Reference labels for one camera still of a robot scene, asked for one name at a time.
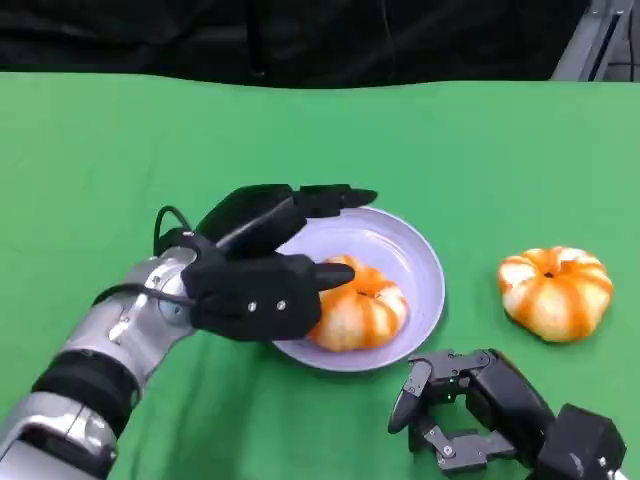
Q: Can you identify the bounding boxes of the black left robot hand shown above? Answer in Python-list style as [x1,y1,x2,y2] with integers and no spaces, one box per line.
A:
[192,183,379,294]

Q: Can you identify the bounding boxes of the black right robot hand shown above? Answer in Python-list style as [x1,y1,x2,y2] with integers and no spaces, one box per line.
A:
[387,348,556,474]

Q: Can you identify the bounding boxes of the green table cloth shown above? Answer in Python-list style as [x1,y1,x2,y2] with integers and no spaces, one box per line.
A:
[0,72,640,480]

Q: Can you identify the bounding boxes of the lilac plate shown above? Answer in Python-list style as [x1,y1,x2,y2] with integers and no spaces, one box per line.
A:
[269,205,446,374]

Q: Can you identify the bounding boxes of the black backdrop curtain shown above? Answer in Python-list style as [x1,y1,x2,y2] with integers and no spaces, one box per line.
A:
[0,0,591,90]

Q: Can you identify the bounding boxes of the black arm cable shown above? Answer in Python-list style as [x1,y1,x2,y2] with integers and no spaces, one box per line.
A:
[152,205,199,256]
[92,282,196,307]

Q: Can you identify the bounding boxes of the grey metal frame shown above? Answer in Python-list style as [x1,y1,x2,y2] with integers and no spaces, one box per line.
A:
[549,0,631,81]

